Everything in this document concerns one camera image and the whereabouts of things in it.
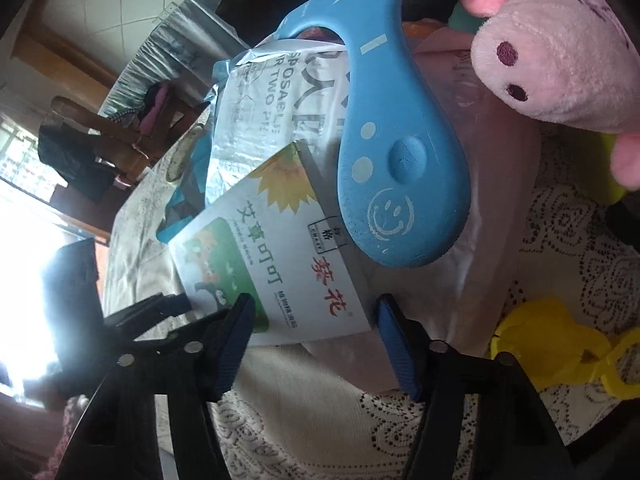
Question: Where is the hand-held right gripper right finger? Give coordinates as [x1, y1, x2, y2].
[376, 296, 576, 480]

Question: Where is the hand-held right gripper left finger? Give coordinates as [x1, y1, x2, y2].
[50, 294, 257, 480]

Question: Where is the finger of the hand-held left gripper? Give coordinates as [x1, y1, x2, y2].
[102, 292, 193, 343]

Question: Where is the white sunflower print box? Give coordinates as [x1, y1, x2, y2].
[169, 141, 377, 348]

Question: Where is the pink translucent plastic bag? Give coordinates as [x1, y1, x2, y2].
[300, 25, 538, 396]

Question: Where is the teal printed packet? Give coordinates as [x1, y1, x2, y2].
[156, 130, 216, 243]

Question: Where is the white lace tablecloth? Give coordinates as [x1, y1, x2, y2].
[102, 105, 640, 480]

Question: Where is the dark clothing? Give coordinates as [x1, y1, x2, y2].
[39, 122, 121, 206]

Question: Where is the yellow plastic toy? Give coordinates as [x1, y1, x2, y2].
[489, 299, 640, 401]

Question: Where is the wooden chair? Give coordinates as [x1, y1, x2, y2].
[40, 95, 166, 186]

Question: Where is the pink cloth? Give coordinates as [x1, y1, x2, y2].
[137, 85, 173, 133]

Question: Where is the silver white plastic packet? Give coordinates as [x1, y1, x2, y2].
[205, 35, 361, 211]

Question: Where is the silver plastic sheet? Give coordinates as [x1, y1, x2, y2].
[100, 0, 261, 116]

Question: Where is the pink plush pig toy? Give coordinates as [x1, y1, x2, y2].
[459, 0, 640, 188]

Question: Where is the blue plastic smiley handle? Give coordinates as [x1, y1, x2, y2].
[275, 0, 473, 268]

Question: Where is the wooden door frame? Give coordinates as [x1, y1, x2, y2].
[10, 20, 121, 91]

